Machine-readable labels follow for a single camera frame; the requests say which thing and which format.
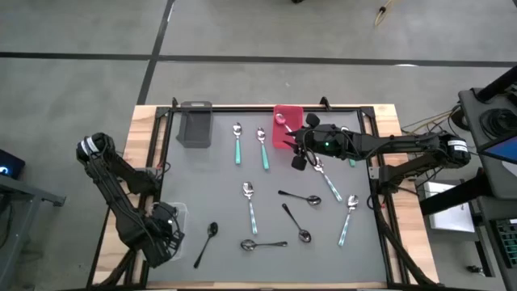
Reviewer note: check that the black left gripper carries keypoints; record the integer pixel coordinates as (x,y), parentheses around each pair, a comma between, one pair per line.
(167,238)

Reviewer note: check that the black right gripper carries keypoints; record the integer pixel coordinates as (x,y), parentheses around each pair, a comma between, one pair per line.
(303,141)

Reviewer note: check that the black metal spoon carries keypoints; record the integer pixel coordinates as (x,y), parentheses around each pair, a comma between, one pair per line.
(247,244)
(212,229)
(305,235)
(313,199)

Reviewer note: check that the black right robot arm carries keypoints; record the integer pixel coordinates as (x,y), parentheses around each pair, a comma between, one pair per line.
(404,142)

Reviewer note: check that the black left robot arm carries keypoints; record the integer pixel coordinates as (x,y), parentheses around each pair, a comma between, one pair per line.
(99,159)

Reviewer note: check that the red plastic bin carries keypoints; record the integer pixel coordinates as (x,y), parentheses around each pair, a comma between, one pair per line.
(278,137)

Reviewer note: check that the clear plastic bin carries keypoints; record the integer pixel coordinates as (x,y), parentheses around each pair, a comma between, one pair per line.
(183,212)

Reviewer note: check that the grey table mat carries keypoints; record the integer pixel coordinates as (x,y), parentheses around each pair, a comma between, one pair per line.
(210,182)

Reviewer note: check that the dark grey plastic bin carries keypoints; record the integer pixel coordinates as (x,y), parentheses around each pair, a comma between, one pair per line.
(196,129)

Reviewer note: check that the grey desk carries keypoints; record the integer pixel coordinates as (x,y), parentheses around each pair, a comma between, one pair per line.
(24,202)

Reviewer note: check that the white box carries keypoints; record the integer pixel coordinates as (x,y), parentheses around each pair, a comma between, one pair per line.
(452,210)

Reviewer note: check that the dark monitor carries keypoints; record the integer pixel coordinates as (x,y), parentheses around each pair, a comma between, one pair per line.
(8,165)

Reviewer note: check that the grey equipment cart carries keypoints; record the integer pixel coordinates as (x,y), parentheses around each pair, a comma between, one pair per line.
(472,117)

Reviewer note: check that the blue screen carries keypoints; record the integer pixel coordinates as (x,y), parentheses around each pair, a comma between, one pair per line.
(503,150)

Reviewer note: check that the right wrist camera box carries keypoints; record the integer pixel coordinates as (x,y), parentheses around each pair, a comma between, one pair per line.
(327,143)

